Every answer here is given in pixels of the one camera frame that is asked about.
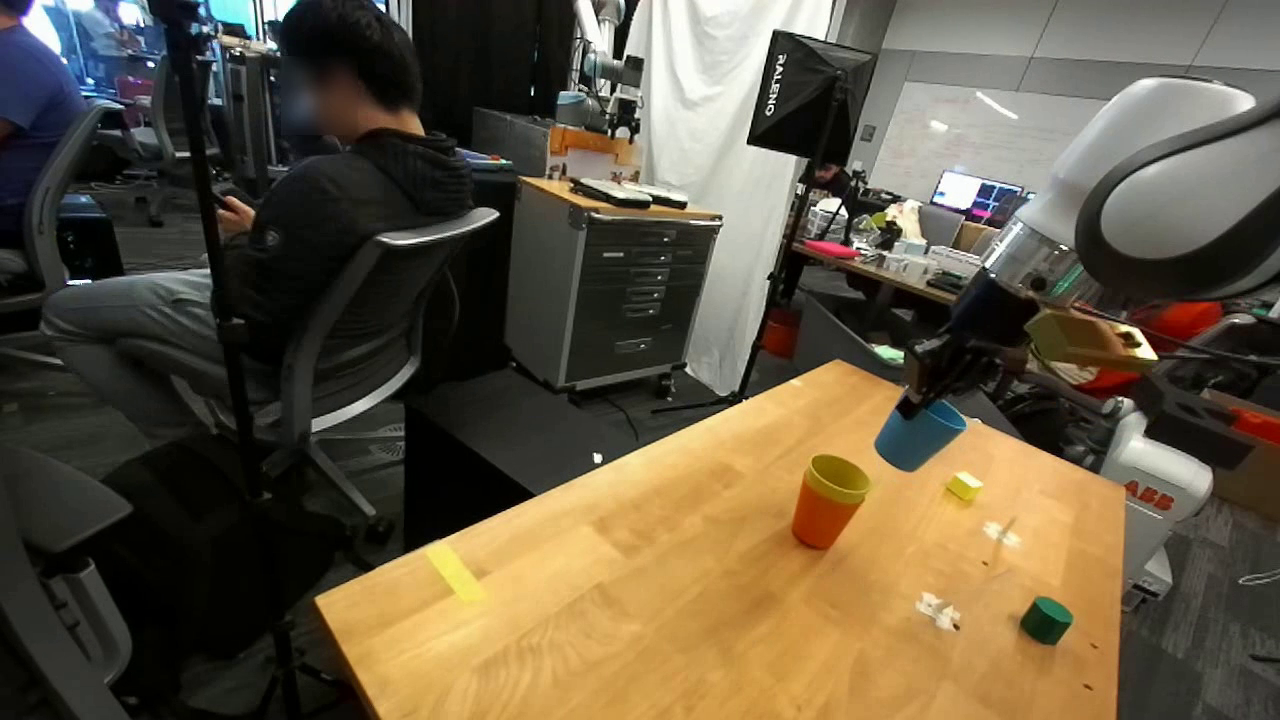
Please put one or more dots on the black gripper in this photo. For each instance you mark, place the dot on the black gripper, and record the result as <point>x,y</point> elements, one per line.
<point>992,313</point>

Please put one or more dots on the blue plastic cup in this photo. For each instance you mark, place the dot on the blue plastic cup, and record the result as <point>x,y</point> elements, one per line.
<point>920,442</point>

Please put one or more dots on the yellow plastic cup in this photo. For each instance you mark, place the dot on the yellow plastic cup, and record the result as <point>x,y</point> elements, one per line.
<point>839,476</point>

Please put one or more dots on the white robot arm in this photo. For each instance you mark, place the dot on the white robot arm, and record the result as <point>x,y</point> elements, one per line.
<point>1173,186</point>

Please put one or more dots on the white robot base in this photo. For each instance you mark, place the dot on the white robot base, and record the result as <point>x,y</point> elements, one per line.
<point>1152,493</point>

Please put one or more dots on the silver background robot arm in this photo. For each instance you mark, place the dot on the silver background robot arm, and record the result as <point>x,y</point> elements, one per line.
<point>602,87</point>

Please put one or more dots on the yellow cube block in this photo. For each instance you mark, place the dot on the yellow cube block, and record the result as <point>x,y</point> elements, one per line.
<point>961,489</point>

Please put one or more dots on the cluttered background desk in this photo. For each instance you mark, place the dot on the cluttered background desk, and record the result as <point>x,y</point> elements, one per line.
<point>880,267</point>

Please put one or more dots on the clear plastic stick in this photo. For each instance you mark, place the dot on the clear plastic stick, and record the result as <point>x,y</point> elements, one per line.
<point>1001,542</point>

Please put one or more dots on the red container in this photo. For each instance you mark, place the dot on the red container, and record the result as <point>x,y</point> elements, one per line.
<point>781,334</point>

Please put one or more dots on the row of background monitors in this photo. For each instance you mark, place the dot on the row of background monitors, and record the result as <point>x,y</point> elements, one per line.
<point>983,199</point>

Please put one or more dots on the orange plastic cup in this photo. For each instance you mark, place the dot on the orange plastic cup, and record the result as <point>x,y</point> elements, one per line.
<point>822,521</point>

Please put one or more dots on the black light stand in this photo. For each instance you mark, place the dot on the black light stand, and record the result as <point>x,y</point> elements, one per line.
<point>775,292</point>

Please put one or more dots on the small white plastic piece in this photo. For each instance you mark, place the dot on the small white plastic piece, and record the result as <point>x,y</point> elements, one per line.
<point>936,614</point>

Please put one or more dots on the green cylinder block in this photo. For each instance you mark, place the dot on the green cylinder block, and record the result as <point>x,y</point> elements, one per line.
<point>1047,621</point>

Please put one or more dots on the black softbox light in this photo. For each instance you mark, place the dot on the black softbox light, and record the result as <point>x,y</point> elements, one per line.
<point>806,93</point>

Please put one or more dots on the white curtain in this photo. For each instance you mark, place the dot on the white curtain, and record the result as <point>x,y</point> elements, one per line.
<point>704,163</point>

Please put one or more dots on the black keyboard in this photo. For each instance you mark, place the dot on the black keyboard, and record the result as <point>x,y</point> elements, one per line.
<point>668,199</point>
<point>610,189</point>

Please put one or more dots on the grey drawer cabinet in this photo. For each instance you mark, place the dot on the grey drawer cabinet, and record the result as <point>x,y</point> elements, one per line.
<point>607,292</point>

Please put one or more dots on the orange cardboard box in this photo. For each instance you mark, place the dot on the orange cardboard box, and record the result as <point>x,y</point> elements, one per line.
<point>586,152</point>

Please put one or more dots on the yellow tape strip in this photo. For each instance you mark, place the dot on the yellow tape strip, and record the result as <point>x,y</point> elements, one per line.
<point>459,579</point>

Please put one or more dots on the grey mesh office chair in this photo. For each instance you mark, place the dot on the grey mesh office chair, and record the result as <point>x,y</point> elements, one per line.
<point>360,334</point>

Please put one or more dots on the person in black jacket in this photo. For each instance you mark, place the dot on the person in black jacket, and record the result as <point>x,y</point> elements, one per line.
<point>335,225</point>

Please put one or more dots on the person in blue shirt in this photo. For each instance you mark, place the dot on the person in blue shirt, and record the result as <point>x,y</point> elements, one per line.
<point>35,104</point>

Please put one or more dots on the yellowish wrist camera box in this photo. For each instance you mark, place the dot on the yellowish wrist camera box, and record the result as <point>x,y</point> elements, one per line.
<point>1086,342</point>

